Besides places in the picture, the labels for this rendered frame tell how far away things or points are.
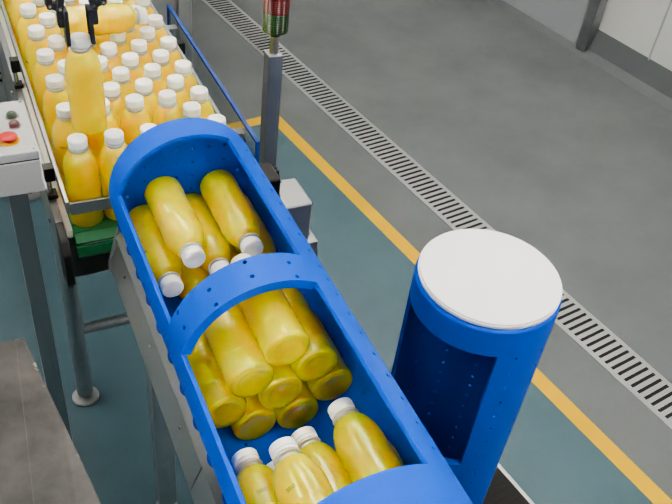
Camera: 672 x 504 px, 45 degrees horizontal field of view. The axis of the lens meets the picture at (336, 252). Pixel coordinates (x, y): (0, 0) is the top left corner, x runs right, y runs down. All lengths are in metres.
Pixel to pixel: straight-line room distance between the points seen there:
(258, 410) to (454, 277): 0.48
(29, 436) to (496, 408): 0.87
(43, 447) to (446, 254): 0.80
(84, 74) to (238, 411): 0.77
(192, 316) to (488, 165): 2.75
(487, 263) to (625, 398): 1.43
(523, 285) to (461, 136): 2.46
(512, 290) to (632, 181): 2.50
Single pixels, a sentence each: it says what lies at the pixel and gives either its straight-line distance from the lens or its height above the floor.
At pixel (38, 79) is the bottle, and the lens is 2.04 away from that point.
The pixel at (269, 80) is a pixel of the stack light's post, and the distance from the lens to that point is 2.06.
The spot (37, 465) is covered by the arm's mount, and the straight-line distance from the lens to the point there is 1.26.
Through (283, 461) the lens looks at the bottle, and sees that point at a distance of 1.09.
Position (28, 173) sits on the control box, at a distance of 1.72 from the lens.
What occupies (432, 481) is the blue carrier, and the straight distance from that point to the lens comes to 1.00.
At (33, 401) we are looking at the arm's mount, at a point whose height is 1.01.
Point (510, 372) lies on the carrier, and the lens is 1.57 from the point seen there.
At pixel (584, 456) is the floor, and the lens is 2.71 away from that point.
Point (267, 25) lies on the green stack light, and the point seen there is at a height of 1.18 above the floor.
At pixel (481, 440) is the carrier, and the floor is 0.70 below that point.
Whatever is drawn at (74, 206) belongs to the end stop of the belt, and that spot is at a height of 0.97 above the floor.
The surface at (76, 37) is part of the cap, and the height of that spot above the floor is 1.29.
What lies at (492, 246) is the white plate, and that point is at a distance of 1.63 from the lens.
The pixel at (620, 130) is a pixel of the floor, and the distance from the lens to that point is 4.38.
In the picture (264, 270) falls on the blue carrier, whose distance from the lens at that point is 1.19.
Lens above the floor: 2.03
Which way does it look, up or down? 40 degrees down
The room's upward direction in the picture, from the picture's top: 8 degrees clockwise
